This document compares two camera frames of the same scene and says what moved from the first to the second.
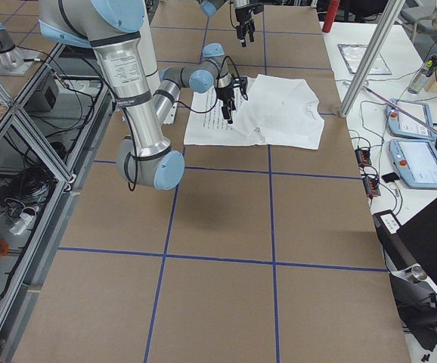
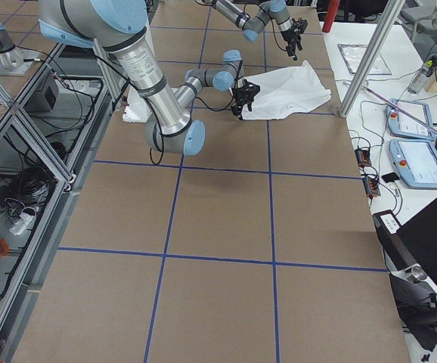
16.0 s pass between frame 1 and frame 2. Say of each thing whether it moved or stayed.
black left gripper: moved
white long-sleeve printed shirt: moved
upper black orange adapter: stayed
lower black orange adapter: stayed
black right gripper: moved
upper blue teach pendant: stayed
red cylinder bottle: stayed
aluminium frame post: stayed
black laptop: stayed
